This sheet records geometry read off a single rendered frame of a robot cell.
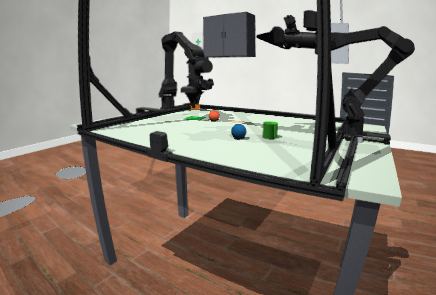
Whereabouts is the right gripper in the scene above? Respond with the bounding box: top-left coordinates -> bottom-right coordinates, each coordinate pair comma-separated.
256,26 -> 303,49

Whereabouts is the green cylinder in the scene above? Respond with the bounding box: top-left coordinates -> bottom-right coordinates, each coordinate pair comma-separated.
263,121 -> 278,139

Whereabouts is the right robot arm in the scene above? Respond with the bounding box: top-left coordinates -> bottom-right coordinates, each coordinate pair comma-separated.
284,10 -> 415,137

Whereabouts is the dark blue ball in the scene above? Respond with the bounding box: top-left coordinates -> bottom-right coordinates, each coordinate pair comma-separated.
231,124 -> 247,139

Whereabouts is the reddish-brown ball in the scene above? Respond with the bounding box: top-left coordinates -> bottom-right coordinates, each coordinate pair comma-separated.
209,110 -> 219,121

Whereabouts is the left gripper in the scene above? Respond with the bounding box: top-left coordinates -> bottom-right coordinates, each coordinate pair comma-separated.
180,73 -> 205,108

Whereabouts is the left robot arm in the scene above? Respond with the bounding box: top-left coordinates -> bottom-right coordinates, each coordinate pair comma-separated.
159,31 -> 214,109

